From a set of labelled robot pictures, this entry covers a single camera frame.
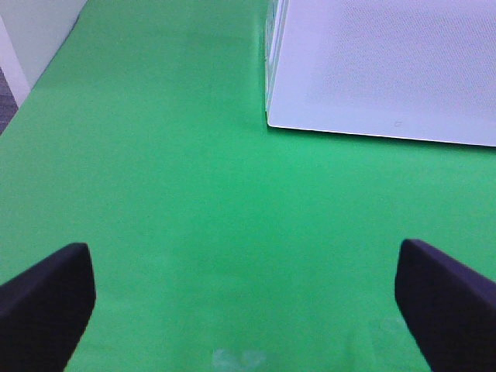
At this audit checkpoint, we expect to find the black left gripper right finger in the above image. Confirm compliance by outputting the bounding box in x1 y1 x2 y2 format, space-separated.
394 239 495 371

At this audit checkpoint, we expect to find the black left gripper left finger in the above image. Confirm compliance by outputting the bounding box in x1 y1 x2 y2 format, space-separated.
1 243 96 371

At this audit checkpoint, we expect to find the white microwave door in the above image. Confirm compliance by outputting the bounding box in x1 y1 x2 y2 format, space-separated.
266 1 495 146

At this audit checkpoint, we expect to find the white microwave oven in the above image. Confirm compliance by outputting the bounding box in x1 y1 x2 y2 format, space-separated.
264 0 289 113

